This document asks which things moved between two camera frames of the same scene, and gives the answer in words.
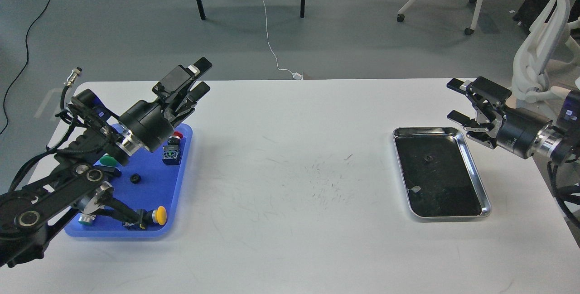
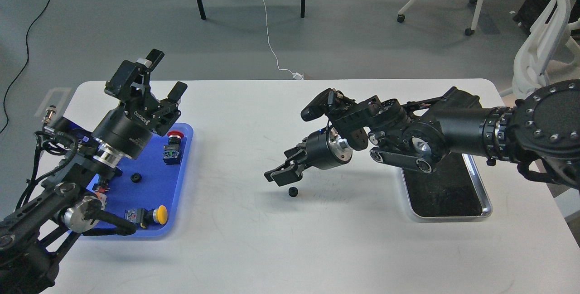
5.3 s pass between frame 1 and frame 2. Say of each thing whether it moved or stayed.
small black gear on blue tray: stayed
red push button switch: stayed
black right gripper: moved
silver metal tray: stayed
